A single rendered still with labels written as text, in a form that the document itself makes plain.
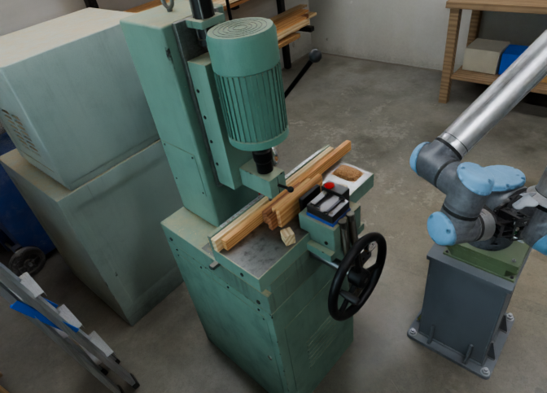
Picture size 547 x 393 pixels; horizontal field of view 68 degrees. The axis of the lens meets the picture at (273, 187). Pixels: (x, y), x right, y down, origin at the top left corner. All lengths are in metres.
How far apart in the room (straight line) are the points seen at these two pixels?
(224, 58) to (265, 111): 0.17
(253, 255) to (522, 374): 1.34
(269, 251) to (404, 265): 1.27
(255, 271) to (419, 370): 1.08
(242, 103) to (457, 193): 0.59
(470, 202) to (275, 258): 0.55
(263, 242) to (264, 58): 0.56
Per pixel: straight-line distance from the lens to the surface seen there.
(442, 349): 2.10
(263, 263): 1.21
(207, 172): 1.35
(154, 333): 2.32
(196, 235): 1.50
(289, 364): 1.62
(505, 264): 1.64
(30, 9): 3.22
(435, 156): 1.17
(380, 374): 2.02
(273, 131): 1.11
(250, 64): 1.01
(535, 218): 1.46
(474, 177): 1.09
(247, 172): 1.27
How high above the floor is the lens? 1.79
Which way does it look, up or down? 38 degrees down
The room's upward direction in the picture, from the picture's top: 9 degrees counter-clockwise
